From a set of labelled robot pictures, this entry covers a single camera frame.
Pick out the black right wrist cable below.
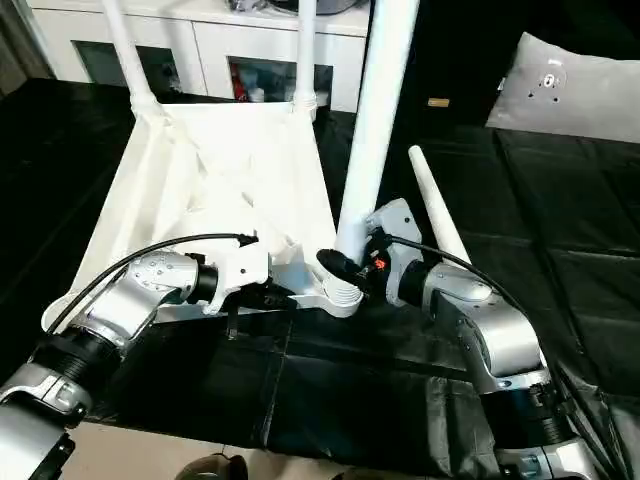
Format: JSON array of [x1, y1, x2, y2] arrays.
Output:
[[379, 234, 616, 451]]

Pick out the dark left robot foot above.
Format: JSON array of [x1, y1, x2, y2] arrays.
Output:
[[179, 454, 249, 480]]

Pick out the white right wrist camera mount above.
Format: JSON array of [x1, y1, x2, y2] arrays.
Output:
[[367, 198, 426, 307]]

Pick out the white plastic table leg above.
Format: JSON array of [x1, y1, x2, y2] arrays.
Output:
[[101, 0, 164, 119], [408, 144, 474, 266], [324, 0, 421, 302], [293, 0, 320, 111]]

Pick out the white glass-door cabinet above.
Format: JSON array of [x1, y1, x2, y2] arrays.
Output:
[[49, 0, 374, 114]]

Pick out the white plastic table top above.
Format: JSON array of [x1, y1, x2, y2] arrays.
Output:
[[40, 102, 364, 334]]

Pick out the black box with gold label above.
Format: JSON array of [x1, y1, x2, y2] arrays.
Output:
[[372, 0, 526, 129]]

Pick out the beige curtain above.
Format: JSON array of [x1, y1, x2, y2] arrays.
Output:
[[0, 0, 56, 96]]

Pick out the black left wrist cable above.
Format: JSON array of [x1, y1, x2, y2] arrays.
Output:
[[47, 232, 261, 331]]

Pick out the black work mat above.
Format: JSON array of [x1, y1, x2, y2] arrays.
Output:
[[0, 77, 640, 480]]

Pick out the grey cushion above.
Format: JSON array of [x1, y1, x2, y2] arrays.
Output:
[[487, 32, 640, 141]]

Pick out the black tangled straps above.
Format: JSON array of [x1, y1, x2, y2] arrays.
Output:
[[227, 0, 274, 14]]

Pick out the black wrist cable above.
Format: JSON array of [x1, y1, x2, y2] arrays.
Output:
[[47, 232, 261, 331], [379, 234, 616, 451]]

